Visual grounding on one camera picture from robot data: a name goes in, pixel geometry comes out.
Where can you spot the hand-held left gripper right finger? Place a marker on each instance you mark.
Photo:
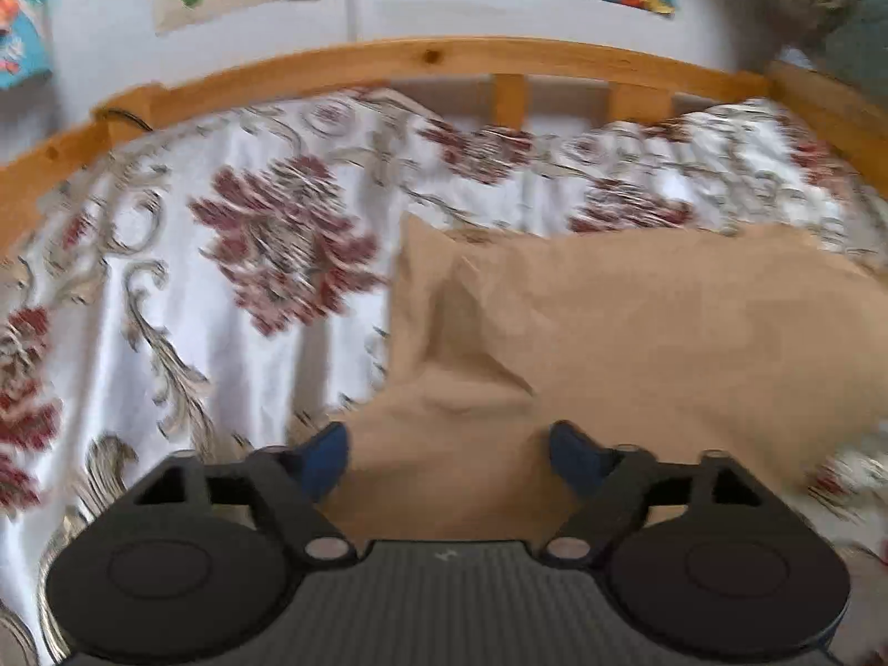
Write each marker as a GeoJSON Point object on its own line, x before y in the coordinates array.
{"type": "Point", "coordinates": [576, 461]}

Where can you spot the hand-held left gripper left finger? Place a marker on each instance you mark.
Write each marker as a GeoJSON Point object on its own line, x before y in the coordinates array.
{"type": "Point", "coordinates": [326, 461]}

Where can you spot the tan hooded jacket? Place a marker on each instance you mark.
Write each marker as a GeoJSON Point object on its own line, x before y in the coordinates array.
{"type": "Point", "coordinates": [624, 333]}

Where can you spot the floral satin bedsheet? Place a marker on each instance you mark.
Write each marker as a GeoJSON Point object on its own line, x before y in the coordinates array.
{"type": "Point", "coordinates": [263, 388]}

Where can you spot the bagged bedding bundle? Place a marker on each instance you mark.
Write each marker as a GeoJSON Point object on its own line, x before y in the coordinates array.
{"type": "Point", "coordinates": [853, 35]}

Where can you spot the wooden bed frame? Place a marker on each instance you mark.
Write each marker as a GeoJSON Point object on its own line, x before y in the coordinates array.
{"type": "Point", "coordinates": [430, 55]}

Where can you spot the torn curled wall poster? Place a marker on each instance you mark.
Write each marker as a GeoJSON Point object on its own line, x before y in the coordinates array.
{"type": "Point", "coordinates": [24, 35]}

